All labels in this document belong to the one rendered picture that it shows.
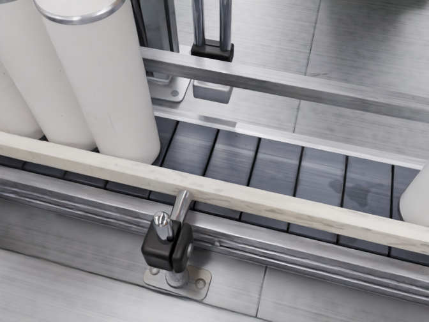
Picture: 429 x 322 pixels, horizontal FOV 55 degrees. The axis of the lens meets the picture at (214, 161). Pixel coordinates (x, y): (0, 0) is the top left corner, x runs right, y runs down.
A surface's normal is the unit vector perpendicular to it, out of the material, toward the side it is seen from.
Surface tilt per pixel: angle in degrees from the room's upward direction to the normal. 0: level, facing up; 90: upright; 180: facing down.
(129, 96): 90
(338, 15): 0
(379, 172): 0
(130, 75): 90
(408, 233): 0
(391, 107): 90
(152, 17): 90
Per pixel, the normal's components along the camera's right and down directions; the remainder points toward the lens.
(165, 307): -0.01, -0.55
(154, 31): -0.26, 0.81
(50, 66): 0.55, 0.69
